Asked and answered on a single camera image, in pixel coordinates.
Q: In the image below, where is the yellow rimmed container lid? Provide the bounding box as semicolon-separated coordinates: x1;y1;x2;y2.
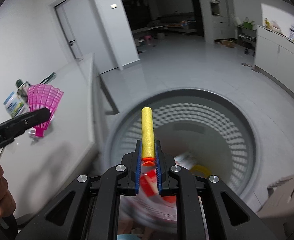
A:
190;165;212;178

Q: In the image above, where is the yellow foam dart orange tip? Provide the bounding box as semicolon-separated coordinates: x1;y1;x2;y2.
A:
141;107;155;167

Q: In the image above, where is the pink plastic fan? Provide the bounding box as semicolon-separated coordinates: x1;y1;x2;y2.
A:
27;84;63;137

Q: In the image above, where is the red white toothpaste box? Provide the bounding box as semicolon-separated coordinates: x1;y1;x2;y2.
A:
140;169;176;206

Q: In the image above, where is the small pink stool far room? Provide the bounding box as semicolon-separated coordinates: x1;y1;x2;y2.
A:
144;35;152;44

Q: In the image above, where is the person's left hand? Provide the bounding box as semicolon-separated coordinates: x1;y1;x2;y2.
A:
0;165;16;218

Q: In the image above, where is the beige storage box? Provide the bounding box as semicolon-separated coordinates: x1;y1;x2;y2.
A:
257;174;294;239

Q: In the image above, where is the grey perforated laundry basket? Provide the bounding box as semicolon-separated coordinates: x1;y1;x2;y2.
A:
103;88;261;199

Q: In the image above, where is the green lidded water bottle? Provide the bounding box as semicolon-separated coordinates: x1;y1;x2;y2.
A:
15;79;30;95

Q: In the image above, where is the white lower cabinet run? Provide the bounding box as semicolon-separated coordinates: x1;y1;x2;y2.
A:
255;26;294;97

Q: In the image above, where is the cardboard box on floor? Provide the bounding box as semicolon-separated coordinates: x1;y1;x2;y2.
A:
221;40;235;48

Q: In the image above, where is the white bottle on counter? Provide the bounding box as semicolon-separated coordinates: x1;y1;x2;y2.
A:
289;24;294;42

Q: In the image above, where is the green bag on rack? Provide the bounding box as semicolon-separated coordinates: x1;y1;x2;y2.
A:
243;17;255;30

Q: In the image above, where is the white door with handle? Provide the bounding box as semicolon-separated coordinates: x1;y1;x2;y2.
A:
55;0;118;74

